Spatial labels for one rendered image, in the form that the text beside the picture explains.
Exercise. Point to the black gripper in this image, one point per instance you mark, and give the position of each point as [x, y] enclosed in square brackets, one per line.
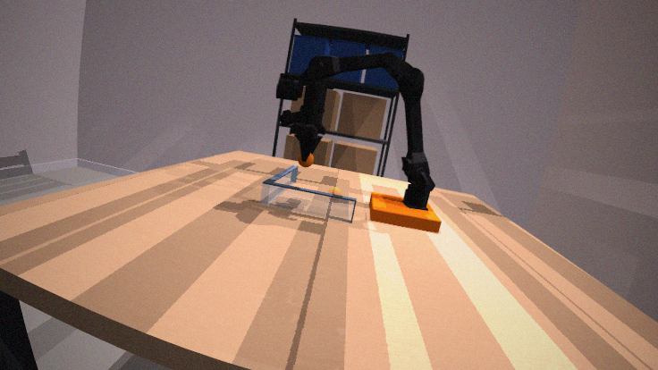
[307, 132]

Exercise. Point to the clear l-shaped low wall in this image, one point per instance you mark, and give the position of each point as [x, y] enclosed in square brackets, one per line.
[272, 181]

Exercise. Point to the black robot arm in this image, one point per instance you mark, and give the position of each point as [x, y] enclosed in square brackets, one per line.
[411, 85]

